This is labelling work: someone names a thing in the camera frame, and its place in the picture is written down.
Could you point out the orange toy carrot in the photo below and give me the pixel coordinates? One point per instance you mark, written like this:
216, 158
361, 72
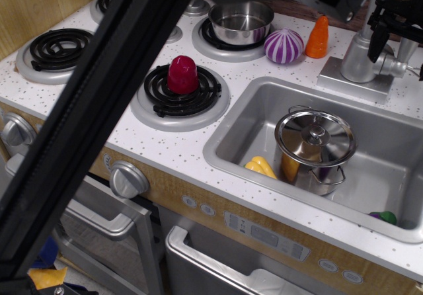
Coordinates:
317, 44

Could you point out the blue object on floor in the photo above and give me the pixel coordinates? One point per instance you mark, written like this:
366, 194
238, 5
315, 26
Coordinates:
47, 255

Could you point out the silver left oven knob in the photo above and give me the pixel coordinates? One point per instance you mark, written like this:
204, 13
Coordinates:
17, 131

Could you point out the front right black burner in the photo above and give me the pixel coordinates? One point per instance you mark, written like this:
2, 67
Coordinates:
156, 106

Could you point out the green purple toy eggplant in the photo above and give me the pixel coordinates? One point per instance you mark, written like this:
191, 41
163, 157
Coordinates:
385, 216

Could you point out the grey toy sink basin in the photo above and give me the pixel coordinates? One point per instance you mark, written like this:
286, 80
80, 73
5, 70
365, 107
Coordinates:
385, 173

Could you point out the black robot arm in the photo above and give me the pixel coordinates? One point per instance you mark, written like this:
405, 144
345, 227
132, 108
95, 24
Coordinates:
83, 117

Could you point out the silver oven door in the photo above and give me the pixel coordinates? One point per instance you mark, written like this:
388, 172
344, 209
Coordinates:
115, 241

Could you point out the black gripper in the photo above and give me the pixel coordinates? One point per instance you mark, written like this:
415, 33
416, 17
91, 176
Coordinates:
400, 17

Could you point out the red toy strawberry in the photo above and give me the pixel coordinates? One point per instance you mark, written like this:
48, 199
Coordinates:
182, 77

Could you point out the silver front oven knob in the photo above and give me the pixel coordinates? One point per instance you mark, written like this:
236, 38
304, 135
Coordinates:
127, 181

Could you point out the front left black burner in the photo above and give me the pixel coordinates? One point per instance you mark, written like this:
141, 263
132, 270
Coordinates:
51, 57

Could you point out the yellow cloth on floor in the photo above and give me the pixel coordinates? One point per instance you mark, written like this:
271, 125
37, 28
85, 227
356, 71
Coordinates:
45, 278

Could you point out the silver dishwasher door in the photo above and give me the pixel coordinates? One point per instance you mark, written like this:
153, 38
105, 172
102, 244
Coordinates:
203, 262

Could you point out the silver stovetop knob rear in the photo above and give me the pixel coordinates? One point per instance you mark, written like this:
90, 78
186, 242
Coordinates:
197, 8

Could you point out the silver faucet lever handle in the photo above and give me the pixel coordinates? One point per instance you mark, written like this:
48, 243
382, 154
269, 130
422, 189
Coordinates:
396, 65

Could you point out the steel pot with lid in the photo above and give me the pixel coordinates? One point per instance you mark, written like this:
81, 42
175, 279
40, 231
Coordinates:
313, 146

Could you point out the yellow toy banana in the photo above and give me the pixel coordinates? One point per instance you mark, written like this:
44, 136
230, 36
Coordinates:
260, 165

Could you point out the purple striped toy onion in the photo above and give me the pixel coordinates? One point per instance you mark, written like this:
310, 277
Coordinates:
283, 46

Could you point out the silver toy faucet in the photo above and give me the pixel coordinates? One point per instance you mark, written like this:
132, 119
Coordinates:
354, 74

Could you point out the silver stovetop knob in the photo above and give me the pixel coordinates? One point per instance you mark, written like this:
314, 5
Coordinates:
175, 35
197, 8

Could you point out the silver oven knob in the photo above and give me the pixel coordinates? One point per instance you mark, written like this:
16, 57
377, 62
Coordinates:
127, 181
17, 131

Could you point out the small steel bowl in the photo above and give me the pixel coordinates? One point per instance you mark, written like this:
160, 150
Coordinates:
241, 24

